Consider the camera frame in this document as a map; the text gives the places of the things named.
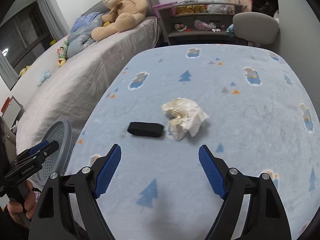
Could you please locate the white paper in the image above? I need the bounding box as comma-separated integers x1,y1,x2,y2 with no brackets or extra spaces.
161,98,209,141

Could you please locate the grey perforated trash basket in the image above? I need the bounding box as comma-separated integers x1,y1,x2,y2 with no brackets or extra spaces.
30,119,72,190

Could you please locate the person's left hand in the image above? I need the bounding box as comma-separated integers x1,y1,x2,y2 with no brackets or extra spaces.
7,180,36,228

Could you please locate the grey checkered bed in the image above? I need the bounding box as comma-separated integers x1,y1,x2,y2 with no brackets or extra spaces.
16,0,160,153

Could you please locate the black fabric band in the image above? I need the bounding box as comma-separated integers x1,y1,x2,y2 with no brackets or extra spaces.
127,122,164,138

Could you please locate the small light blue plush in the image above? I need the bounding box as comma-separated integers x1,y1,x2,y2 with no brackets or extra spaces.
37,70,52,87

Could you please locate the blue patterned table blanket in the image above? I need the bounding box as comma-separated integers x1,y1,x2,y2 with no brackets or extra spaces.
66,44,319,239

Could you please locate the small yellow plush toy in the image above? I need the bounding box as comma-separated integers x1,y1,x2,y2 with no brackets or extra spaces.
19,66,30,76

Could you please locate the grey curtain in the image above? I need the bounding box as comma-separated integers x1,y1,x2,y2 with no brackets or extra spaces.
0,54,19,90

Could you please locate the green hooded plush doll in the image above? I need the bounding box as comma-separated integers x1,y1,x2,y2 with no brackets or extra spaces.
57,41,68,67

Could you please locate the light blue folded quilt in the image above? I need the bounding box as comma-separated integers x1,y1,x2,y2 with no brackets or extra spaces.
67,13,103,59

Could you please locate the blue patterned pillow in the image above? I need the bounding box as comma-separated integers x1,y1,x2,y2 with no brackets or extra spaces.
71,12,100,32

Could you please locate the pink plastic bag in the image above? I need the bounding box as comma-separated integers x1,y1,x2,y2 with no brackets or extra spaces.
194,20,216,31

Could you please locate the grey shelf unit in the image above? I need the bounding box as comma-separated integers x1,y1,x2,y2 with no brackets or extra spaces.
158,2,245,46

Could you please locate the grey office chair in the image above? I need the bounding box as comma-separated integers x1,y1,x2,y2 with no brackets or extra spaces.
233,12,279,45

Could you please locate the large tan teddy bear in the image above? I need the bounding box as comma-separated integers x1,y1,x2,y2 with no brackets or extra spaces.
91,0,148,41

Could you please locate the yellow gold patterned box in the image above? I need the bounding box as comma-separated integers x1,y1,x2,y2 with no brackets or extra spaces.
176,4,207,14

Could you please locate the purple storage box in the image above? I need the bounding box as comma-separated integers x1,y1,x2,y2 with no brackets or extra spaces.
152,2,178,20

